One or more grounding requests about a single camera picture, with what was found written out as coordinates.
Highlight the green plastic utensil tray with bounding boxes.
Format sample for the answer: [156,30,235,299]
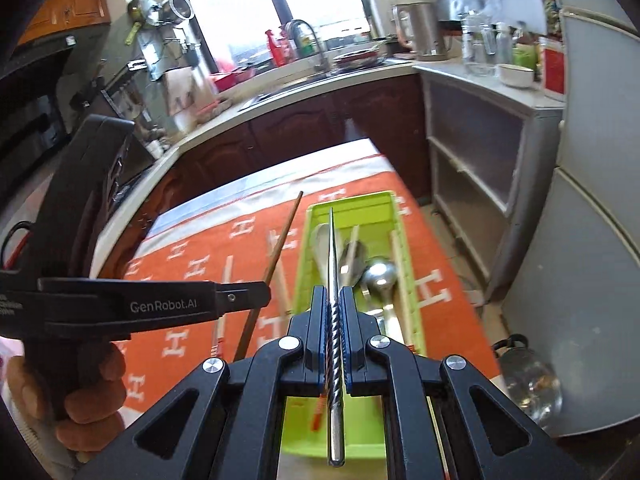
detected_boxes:
[281,190,428,461]

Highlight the grey storage cabinet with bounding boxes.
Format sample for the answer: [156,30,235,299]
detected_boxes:
[415,62,563,301]

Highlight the glass teapot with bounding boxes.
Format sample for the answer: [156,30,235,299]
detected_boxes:
[490,334,563,423]

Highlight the metal table knife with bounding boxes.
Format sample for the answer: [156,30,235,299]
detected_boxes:
[326,206,347,467]

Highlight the stainless kitchen sink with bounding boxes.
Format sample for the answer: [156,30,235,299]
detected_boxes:
[237,72,331,111]

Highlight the white bowl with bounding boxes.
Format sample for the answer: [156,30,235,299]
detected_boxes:
[497,62,536,89]

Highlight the white refrigerator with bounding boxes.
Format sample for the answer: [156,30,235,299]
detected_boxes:
[485,5,640,436]

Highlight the stainless electric kettle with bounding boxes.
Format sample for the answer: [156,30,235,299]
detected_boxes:
[391,2,448,61]

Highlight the group of wooden chopsticks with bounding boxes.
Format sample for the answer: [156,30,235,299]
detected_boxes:
[232,191,305,362]

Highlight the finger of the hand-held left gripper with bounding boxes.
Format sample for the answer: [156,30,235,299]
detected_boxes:
[37,279,274,337]

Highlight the orange printed blanket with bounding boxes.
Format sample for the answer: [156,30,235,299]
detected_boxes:
[120,152,503,428]

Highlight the large metal spoon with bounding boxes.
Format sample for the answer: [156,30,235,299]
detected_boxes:
[360,256,401,306]
[340,240,368,288]

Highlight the brown wooden base cabinets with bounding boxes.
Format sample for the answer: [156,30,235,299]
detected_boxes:
[107,70,436,281]

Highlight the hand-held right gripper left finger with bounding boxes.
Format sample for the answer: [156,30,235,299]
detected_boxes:
[72,284,330,480]

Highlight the metal kitchen faucet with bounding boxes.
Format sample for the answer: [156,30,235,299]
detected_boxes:
[284,19,331,76]

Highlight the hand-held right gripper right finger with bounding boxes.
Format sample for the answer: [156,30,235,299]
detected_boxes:
[340,285,593,480]

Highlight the white ceramic spoon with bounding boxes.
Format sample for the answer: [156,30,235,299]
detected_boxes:
[311,222,346,291]

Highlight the pink bowl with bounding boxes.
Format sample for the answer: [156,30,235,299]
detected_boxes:
[209,67,253,90]

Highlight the red container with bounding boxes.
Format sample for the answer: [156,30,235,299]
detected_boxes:
[542,35,566,101]

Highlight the person's left hand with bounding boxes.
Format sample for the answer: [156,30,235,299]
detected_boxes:
[6,340,127,456]

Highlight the wooden wall cabinet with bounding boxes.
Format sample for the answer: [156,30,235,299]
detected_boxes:
[15,0,113,46]

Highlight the light blue grid table cover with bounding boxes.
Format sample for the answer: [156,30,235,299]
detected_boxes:
[145,137,391,241]

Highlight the clear glass jar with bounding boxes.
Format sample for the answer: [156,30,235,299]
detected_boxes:
[460,10,493,78]

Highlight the red spray bottle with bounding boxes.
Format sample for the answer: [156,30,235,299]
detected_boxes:
[265,29,283,67]

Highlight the wooden cutting board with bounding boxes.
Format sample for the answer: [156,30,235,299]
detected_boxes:
[162,66,216,116]

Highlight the stack of dishes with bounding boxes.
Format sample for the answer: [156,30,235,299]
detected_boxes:
[332,45,388,68]

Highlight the green label jar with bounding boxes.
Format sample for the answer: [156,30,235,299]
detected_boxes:
[512,42,538,68]

